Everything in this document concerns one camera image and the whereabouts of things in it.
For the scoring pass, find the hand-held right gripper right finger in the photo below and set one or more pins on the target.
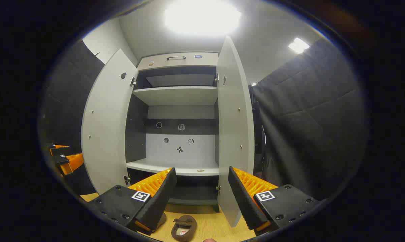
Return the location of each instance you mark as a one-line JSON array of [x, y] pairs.
[[242, 198]]

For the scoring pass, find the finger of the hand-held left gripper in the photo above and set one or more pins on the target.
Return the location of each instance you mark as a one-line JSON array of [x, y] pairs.
[[71, 162], [59, 150]]

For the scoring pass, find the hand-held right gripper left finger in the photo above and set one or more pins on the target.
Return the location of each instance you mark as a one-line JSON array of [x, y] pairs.
[[162, 198]]

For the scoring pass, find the brown fuzzy shoe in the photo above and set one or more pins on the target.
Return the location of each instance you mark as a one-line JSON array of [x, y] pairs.
[[184, 228], [161, 220]]

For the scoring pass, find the grey shoe cabinet door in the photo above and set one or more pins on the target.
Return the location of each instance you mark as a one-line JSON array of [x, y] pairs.
[[234, 127], [105, 127]]

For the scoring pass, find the grey cabinet drawer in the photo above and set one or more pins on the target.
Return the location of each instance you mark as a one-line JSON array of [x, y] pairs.
[[202, 59]]

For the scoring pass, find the small ceiling light panel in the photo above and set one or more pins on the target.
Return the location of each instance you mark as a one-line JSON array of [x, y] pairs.
[[298, 45]]

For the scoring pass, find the large ceiling light panel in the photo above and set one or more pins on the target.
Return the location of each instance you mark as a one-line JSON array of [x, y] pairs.
[[202, 16]]

